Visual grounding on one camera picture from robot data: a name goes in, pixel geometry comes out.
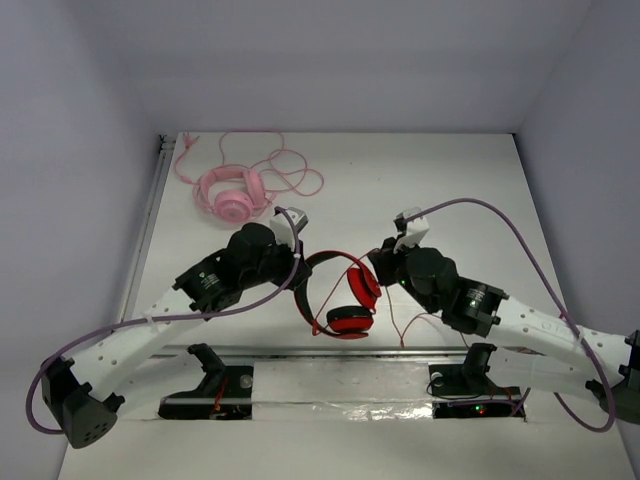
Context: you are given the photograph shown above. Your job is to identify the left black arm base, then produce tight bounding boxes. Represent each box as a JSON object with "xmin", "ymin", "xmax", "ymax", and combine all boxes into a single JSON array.
[{"xmin": 158, "ymin": 343, "xmax": 254, "ymax": 420}]

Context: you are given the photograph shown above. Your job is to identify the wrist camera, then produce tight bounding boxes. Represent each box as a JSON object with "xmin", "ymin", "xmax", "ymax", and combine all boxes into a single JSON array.
[
  {"xmin": 393, "ymin": 207, "xmax": 429, "ymax": 253},
  {"xmin": 269, "ymin": 207, "xmax": 308, "ymax": 252}
]

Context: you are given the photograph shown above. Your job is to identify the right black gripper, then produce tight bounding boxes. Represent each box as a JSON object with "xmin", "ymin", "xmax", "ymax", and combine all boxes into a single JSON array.
[{"xmin": 369, "ymin": 233, "xmax": 438, "ymax": 313}]

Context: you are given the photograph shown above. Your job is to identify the red black headphones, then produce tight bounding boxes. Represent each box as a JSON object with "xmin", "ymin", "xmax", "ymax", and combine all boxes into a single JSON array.
[{"xmin": 294, "ymin": 250, "xmax": 381, "ymax": 340}]

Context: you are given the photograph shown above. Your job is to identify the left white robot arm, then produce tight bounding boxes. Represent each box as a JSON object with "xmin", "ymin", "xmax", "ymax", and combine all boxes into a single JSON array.
[{"xmin": 29, "ymin": 209, "xmax": 309, "ymax": 449}]

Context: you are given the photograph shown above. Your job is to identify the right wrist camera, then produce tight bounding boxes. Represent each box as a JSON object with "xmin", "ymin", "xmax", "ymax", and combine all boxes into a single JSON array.
[{"xmin": 393, "ymin": 207, "xmax": 429, "ymax": 253}]

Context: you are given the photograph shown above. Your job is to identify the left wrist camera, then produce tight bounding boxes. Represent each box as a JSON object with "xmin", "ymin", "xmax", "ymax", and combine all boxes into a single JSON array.
[{"xmin": 269, "ymin": 207, "xmax": 308, "ymax": 252}]

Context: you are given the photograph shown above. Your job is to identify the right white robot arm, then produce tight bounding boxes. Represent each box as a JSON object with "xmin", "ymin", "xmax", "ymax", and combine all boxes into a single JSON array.
[{"xmin": 368, "ymin": 238, "xmax": 639, "ymax": 424}]

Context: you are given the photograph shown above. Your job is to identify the red headphone cable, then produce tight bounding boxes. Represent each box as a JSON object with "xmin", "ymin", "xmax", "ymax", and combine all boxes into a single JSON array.
[{"xmin": 312, "ymin": 254, "xmax": 451, "ymax": 350}]

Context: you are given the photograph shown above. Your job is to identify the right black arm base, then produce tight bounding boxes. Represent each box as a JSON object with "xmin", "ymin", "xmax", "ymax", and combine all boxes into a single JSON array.
[{"xmin": 426, "ymin": 343, "xmax": 526, "ymax": 420}]

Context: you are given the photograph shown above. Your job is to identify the pink headphones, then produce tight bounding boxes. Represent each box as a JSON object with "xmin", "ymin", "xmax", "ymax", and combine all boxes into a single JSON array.
[{"xmin": 192, "ymin": 166, "xmax": 276, "ymax": 224}]

